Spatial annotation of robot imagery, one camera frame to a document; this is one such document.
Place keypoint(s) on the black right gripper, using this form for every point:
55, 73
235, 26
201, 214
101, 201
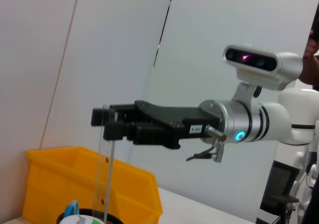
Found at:
174, 114

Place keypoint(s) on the clear plastic ruler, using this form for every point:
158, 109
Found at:
104, 174

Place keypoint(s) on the blue scissors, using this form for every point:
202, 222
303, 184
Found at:
71, 209

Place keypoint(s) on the clear water bottle green label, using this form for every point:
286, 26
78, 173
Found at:
79, 220

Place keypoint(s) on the black mesh pen cup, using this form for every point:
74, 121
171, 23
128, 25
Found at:
114, 220

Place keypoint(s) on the yellow plastic bin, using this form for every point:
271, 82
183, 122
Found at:
62, 174

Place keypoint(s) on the black office chair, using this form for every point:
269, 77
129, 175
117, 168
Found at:
279, 184

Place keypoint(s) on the white humanoid robot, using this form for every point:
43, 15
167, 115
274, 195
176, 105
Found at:
309, 174

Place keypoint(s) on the person in dark clothes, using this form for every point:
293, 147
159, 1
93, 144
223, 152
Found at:
311, 69

